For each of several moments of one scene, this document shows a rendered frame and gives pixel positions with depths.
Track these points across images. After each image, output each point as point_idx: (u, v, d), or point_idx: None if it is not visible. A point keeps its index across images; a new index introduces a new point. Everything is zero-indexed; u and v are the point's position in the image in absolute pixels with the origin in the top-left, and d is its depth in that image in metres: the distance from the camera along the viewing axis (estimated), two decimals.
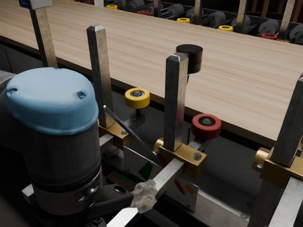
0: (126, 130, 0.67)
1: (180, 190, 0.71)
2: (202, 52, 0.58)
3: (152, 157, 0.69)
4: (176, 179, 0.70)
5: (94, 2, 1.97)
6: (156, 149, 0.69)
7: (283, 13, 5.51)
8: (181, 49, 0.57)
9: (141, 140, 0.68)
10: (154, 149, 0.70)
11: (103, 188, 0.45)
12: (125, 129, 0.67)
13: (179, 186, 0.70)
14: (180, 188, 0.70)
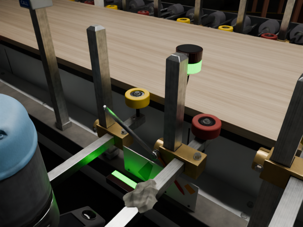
0: (126, 130, 0.67)
1: (180, 190, 0.71)
2: (202, 52, 0.58)
3: (152, 157, 0.69)
4: (176, 179, 0.70)
5: (94, 2, 1.97)
6: (156, 149, 0.69)
7: (283, 13, 5.51)
8: (181, 49, 0.57)
9: (141, 140, 0.68)
10: (154, 149, 0.70)
11: (69, 215, 0.40)
12: (125, 129, 0.67)
13: (179, 186, 0.70)
14: (180, 188, 0.70)
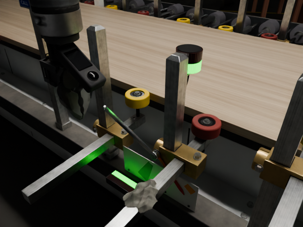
0: (126, 130, 0.67)
1: (180, 190, 0.71)
2: (202, 52, 0.58)
3: (152, 157, 0.69)
4: (176, 179, 0.70)
5: (94, 2, 1.97)
6: (156, 149, 0.69)
7: (283, 13, 5.51)
8: (181, 49, 0.57)
9: (141, 140, 0.68)
10: (154, 149, 0.70)
11: (89, 63, 0.55)
12: (125, 129, 0.67)
13: (179, 186, 0.70)
14: (180, 188, 0.70)
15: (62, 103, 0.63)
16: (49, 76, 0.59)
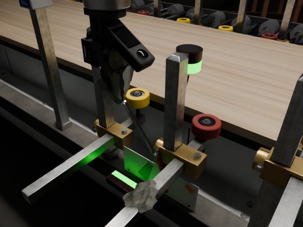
0: (138, 128, 0.64)
1: None
2: (202, 52, 0.58)
3: (152, 157, 0.69)
4: None
5: None
6: (158, 150, 0.69)
7: (283, 13, 5.51)
8: (181, 49, 0.57)
9: (148, 141, 0.66)
10: (155, 149, 0.70)
11: (137, 41, 0.51)
12: (136, 127, 0.64)
13: None
14: None
15: (100, 86, 0.60)
16: (90, 56, 0.56)
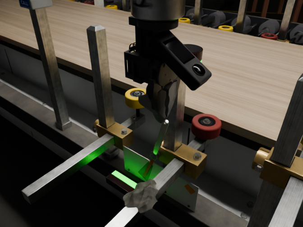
0: (159, 139, 0.61)
1: (143, 174, 0.78)
2: (202, 52, 0.58)
3: (151, 156, 0.69)
4: (149, 170, 0.76)
5: (94, 2, 1.97)
6: (159, 152, 0.69)
7: (283, 13, 5.51)
8: None
9: (159, 148, 0.65)
10: None
11: (191, 55, 0.45)
12: (158, 138, 0.61)
13: (146, 174, 0.77)
14: (145, 174, 0.78)
15: (142, 103, 0.54)
16: (134, 71, 0.50)
